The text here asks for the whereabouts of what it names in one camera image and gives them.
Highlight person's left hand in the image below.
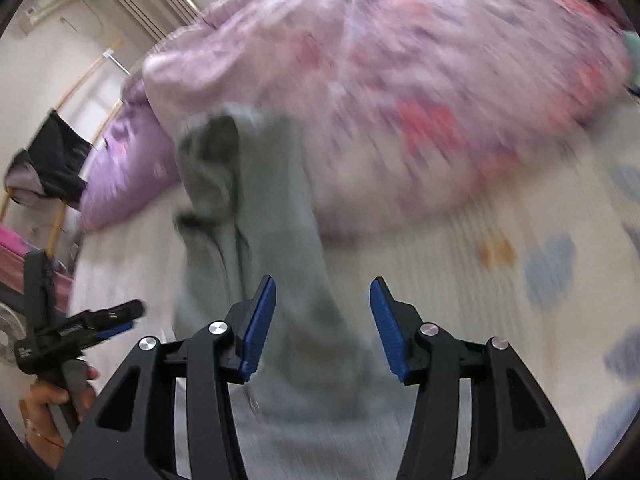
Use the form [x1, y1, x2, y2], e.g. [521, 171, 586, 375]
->
[19, 366, 99, 471]

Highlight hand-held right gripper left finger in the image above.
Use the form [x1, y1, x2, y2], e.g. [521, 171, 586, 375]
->
[54, 274, 277, 480]

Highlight white electric fan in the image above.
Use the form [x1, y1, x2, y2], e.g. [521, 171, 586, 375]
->
[0, 302, 31, 361]

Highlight pink cloth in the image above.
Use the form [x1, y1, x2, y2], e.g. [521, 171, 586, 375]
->
[0, 225, 76, 311]

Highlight white patterned bed sheet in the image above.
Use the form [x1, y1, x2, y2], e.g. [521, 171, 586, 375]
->
[67, 77, 640, 480]

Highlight wooden drying rack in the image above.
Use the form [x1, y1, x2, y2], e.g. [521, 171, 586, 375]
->
[0, 37, 123, 261]

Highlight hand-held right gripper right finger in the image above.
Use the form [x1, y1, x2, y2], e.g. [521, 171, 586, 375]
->
[369, 276, 587, 480]

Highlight dark clothes on rack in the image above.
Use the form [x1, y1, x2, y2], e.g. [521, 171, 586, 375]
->
[4, 110, 93, 211]

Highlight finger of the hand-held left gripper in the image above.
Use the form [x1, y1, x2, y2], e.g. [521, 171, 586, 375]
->
[85, 299, 146, 343]

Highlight pink floral quilt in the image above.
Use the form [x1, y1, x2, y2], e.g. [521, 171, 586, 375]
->
[142, 0, 632, 241]

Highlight grey-green garment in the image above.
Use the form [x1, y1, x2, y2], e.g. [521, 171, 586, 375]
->
[167, 105, 426, 480]

